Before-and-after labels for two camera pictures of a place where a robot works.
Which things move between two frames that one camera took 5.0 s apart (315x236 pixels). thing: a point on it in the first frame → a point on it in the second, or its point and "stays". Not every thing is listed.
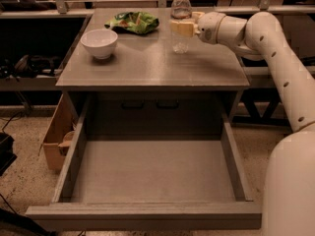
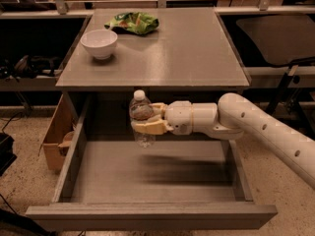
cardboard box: [60, 134] stays
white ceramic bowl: [100, 42] stays
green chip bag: [134, 23] stays
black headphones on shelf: [29, 66] stays
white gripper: [208, 28] → [178, 117]
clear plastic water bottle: [181, 9] → [141, 110]
